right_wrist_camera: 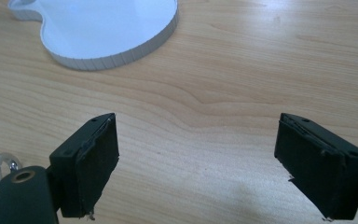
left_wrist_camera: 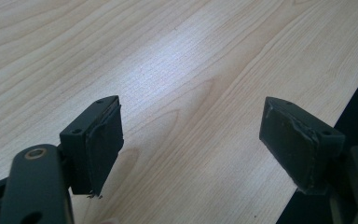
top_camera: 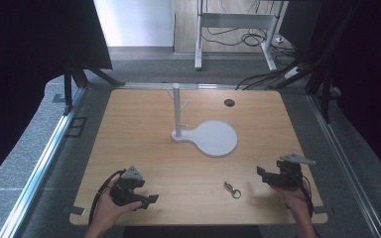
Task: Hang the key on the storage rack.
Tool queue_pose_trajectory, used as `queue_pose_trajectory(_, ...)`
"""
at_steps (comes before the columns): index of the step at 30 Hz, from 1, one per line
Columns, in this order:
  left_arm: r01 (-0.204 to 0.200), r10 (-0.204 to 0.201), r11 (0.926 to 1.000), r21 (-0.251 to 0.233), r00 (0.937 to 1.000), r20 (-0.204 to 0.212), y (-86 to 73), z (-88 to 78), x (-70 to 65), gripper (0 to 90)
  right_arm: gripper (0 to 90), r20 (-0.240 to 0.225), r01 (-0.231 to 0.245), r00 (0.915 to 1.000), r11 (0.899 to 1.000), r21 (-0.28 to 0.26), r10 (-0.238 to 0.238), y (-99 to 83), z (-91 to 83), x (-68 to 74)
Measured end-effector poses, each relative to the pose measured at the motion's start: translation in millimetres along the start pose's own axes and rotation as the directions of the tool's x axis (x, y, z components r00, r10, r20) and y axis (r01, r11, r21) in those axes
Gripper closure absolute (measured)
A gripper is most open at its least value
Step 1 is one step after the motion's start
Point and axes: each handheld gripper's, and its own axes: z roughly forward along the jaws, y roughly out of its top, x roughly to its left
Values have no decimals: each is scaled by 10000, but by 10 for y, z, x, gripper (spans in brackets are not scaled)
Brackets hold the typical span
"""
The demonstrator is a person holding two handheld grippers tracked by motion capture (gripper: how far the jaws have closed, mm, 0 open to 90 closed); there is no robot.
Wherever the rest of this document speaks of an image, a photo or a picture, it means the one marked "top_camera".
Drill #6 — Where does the dark curtain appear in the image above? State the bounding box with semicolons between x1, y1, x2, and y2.
0;0;114;193
278;0;381;186

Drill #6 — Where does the white metal desk frame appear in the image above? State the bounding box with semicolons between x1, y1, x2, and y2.
193;0;286;72

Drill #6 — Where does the person's left hand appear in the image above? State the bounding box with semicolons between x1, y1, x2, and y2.
93;178;143;230

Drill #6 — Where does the person's right hand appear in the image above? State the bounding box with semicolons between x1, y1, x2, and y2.
271;181;313;217

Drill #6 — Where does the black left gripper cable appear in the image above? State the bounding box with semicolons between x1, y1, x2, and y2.
87;169;127;228

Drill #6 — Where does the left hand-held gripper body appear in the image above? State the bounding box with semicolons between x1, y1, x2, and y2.
109;165;147;208

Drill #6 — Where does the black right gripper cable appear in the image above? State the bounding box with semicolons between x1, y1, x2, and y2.
297;174;316;218

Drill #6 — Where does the white power strip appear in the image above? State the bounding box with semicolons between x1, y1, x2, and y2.
283;65;301;80

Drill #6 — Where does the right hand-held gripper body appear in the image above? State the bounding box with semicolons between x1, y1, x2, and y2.
263;152;318;191

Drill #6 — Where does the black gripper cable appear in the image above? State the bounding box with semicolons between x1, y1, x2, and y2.
87;169;127;228
297;174;316;218

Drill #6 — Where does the metal keychain with ring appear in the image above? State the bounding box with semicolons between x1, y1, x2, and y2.
223;180;242;200

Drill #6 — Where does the black floor cables bundle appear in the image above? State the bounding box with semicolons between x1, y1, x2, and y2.
200;0;312;91

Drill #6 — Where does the white stand with round base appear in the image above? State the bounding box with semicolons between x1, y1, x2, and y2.
166;82;239;159

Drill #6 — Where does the aluminium rail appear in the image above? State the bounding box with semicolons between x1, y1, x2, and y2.
305;93;381;238
0;86;88;238

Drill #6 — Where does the black tripod stand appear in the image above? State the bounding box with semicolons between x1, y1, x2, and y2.
305;62;333;124
63;54;126;116

